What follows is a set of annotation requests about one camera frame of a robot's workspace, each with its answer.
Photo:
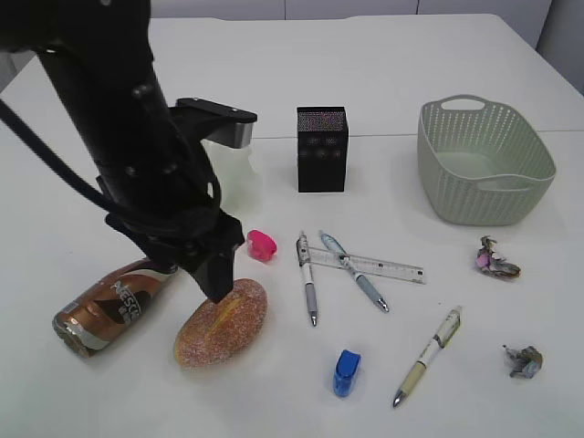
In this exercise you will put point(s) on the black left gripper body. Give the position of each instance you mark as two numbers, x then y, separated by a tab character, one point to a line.
180	248

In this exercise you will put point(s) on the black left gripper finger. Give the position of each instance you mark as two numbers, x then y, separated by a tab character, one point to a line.
214	274

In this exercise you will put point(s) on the sugared bread loaf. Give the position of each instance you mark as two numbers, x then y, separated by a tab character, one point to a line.
215	333

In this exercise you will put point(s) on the brown Nescafe coffee bottle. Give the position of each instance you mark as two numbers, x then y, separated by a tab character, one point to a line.
93	320

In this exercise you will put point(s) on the paper piece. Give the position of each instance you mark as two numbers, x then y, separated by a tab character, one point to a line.
491	263
525	363

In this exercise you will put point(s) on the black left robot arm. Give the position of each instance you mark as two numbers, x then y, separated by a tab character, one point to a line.
155	183

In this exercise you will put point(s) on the pink pencil sharpener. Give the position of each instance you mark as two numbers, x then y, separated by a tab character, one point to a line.
260	247

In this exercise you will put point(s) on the frosted green ruffled glass plate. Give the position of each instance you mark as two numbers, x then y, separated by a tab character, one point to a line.
241	186

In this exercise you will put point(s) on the white grey pen left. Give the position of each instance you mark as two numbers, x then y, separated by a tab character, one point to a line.
304	262

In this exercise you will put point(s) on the blue grey pen crossed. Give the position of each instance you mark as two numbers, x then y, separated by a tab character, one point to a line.
364	284

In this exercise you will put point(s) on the blue pencil sharpener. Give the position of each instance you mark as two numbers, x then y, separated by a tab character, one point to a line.
345	373

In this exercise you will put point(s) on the black mesh pen holder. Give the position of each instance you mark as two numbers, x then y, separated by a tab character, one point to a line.
322	149

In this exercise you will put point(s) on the beige white pen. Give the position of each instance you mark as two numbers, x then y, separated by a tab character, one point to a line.
437	343

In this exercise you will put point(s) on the green plastic woven basket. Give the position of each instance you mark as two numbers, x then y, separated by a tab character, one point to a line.
481	167

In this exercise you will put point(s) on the clear plastic ruler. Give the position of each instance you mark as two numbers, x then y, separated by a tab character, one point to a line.
367	266

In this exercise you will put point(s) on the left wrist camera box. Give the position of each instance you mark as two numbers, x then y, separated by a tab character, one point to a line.
200	119

